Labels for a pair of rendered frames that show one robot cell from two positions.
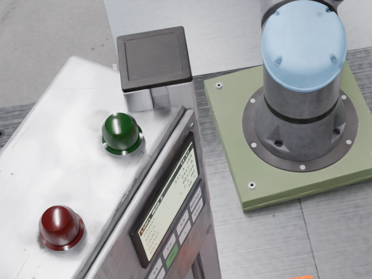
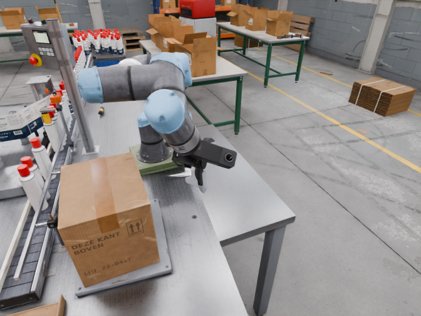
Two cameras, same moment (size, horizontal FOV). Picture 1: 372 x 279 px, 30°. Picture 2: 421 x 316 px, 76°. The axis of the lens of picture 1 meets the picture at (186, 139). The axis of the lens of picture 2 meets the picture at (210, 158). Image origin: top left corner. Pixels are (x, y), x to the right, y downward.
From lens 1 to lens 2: 1.55 m
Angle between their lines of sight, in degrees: 53
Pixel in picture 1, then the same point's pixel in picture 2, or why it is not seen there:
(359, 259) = not seen: hidden behind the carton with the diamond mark
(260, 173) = (137, 148)
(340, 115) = (147, 151)
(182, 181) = (44, 37)
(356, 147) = (143, 163)
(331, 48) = (141, 118)
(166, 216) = (40, 38)
